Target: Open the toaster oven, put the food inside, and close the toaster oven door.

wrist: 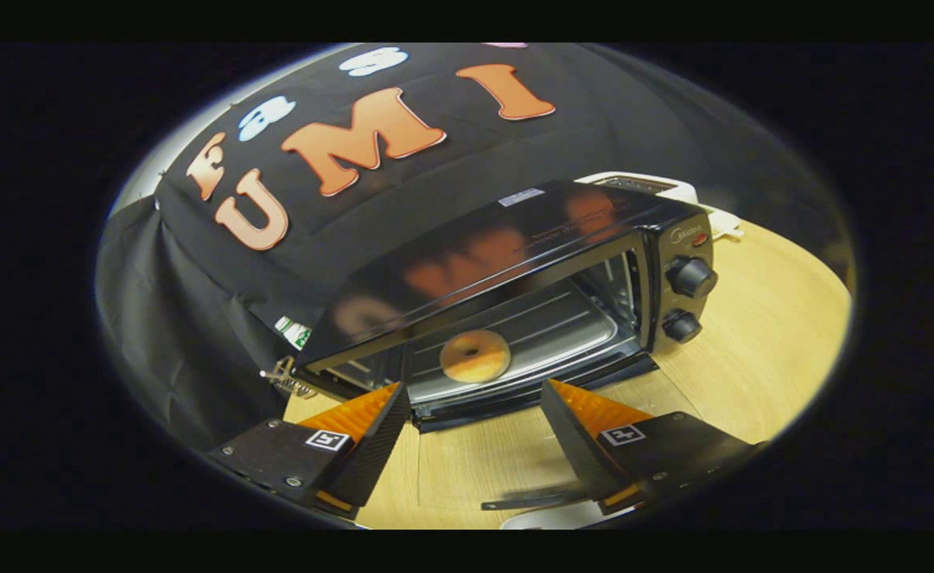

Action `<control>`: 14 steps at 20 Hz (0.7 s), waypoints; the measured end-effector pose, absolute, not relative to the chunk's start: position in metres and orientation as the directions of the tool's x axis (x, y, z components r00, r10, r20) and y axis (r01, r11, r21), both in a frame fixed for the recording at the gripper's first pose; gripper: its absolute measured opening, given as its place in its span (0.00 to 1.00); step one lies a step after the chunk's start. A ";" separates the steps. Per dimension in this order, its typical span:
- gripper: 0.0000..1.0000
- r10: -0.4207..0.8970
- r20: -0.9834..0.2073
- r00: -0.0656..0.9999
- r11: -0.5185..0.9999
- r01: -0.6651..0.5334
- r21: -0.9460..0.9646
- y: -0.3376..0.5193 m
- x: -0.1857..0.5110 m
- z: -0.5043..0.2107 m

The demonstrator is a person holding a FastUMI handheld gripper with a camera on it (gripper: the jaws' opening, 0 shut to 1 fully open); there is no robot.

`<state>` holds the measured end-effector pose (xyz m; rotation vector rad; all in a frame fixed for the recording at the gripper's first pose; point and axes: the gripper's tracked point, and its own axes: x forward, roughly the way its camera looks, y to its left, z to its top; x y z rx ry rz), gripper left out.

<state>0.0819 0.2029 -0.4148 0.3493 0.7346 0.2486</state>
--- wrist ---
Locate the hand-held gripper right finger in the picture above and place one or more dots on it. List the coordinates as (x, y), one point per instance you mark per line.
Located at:
(574, 446)

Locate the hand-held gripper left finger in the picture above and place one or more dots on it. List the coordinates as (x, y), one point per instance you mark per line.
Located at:
(371, 454)

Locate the glazed brown donut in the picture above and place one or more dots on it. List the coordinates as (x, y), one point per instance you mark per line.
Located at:
(459, 366)

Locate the black toaster oven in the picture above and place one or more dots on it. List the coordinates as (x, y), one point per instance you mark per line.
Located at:
(514, 231)

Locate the white pop-up toaster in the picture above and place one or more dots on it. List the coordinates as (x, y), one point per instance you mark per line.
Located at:
(674, 189)

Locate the white square plate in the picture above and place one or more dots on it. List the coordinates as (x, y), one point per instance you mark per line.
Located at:
(546, 519)

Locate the white bottle green label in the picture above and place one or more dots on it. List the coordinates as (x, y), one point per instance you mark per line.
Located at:
(295, 333)

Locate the small white sauce dish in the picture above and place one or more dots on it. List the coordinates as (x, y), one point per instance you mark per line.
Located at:
(725, 227)

